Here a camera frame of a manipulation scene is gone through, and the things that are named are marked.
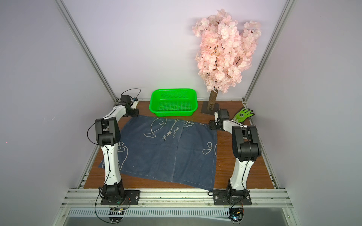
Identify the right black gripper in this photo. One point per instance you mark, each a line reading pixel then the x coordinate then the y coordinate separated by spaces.
pixel 213 124

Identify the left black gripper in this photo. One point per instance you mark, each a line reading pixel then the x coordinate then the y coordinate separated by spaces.
pixel 136 113

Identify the dark blue printed pillowcase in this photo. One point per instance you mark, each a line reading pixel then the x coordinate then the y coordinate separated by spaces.
pixel 169 150

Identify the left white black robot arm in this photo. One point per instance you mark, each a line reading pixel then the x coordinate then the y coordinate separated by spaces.
pixel 108 136

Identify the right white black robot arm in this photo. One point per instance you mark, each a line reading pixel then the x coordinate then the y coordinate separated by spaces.
pixel 245 147

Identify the green work glove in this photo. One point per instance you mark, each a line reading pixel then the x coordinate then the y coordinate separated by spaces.
pixel 243 114

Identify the green plastic basket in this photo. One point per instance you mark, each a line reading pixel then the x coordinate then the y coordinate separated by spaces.
pixel 173 102

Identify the pink artificial blossom tree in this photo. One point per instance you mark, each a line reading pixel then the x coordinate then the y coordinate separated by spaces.
pixel 225 53

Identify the right controller board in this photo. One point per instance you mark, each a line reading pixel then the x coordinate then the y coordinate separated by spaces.
pixel 236 215

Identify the controller board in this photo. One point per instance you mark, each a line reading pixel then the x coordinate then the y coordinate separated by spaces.
pixel 116 215
pixel 236 215

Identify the left controller board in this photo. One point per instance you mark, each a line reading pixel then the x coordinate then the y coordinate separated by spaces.
pixel 116 215

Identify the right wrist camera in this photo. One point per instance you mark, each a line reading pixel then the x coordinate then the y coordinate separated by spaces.
pixel 217 115

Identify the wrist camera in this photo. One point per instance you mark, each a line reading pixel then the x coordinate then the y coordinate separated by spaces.
pixel 217 115
pixel 134 103

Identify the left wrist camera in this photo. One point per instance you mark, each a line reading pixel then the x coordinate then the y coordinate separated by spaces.
pixel 134 103

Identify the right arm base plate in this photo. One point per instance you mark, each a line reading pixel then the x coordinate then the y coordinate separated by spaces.
pixel 237 197

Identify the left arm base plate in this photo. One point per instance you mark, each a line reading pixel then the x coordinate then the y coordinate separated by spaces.
pixel 131 197

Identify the aluminium front rail frame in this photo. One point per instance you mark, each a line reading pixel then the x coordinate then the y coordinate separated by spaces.
pixel 182 197

